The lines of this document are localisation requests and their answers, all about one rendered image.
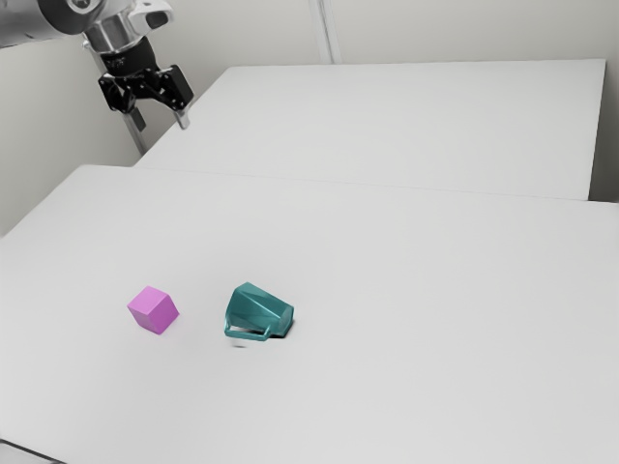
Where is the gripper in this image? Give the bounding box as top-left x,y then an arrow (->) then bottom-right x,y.
97,37 -> 196,131

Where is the teal faceted mug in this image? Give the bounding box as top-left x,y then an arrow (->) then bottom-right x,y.
222,281 -> 295,343

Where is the pink cube block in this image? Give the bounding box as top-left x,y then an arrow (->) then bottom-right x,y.
127,285 -> 181,335

